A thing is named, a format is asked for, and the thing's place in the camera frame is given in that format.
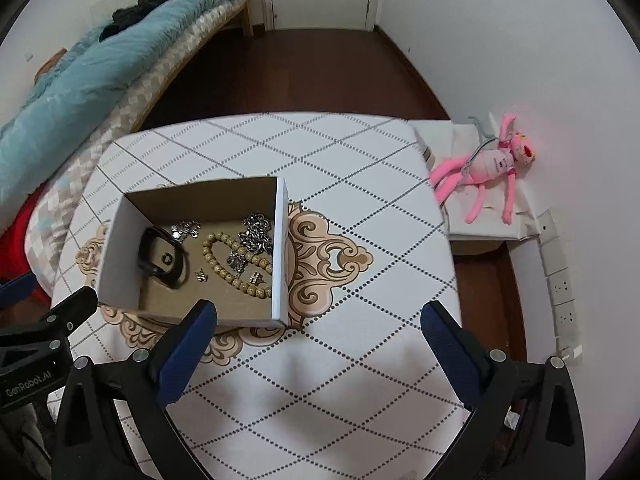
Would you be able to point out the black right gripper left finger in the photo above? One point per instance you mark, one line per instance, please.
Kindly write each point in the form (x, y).
(150, 384)

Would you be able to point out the checkered mattress pad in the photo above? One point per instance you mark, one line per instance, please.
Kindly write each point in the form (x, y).
(47, 229)

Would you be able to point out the pink panther plush toy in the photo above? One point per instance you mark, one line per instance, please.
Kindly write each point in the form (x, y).
(513, 154)

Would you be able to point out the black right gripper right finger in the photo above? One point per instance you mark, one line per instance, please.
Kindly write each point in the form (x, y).
(482, 385)

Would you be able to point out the gold earring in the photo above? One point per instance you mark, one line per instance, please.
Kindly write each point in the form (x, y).
(201, 276)

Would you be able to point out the white power strip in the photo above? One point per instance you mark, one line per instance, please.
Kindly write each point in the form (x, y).
(567, 329)

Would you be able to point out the black clothes on bed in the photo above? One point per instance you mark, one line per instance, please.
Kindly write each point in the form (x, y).
(127, 17)

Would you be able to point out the red bed sheet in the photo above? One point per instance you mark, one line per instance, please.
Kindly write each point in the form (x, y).
(13, 253)

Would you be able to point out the white diamond pattern tablecloth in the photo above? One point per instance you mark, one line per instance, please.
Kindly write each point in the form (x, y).
(340, 384)

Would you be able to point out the white cardboard box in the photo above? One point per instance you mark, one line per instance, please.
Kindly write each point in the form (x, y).
(235, 230)

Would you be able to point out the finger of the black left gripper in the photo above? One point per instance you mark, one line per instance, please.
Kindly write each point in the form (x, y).
(18, 289)
(51, 332)

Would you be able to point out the light blue quilt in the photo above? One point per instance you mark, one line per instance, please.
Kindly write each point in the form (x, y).
(70, 103)

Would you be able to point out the white cloth bag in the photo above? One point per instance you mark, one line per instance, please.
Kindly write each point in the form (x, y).
(444, 140)

